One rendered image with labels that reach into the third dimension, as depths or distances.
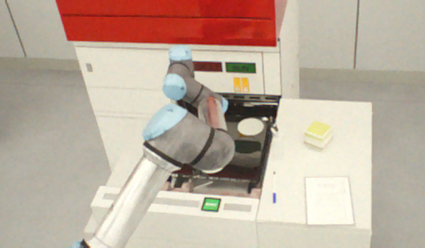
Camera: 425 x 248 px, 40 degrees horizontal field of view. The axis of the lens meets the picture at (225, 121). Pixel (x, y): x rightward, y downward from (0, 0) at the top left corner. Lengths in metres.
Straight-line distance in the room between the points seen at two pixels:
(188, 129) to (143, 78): 0.95
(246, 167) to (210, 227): 0.30
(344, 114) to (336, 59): 1.76
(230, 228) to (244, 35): 0.68
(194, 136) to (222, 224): 0.50
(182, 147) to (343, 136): 0.81
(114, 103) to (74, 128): 1.44
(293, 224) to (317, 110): 0.56
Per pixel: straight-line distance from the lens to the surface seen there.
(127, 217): 1.49
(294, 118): 2.18
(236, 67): 2.23
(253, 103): 2.31
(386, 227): 3.11
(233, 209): 1.88
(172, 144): 1.44
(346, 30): 3.82
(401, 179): 3.35
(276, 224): 1.84
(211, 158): 1.47
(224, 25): 2.08
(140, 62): 2.33
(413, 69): 3.99
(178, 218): 1.90
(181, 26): 2.12
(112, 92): 2.47
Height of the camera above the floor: 2.34
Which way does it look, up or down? 39 degrees down
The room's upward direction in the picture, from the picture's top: 7 degrees counter-clockwise
